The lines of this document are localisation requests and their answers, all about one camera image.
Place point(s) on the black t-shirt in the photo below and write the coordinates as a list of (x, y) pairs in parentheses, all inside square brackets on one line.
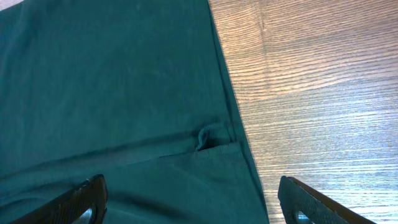
[(137, 91)]

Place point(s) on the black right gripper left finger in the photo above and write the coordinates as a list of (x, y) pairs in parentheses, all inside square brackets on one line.
[(85, 204)]

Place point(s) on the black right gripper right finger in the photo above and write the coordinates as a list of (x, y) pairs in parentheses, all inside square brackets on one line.
[(302, 204)]

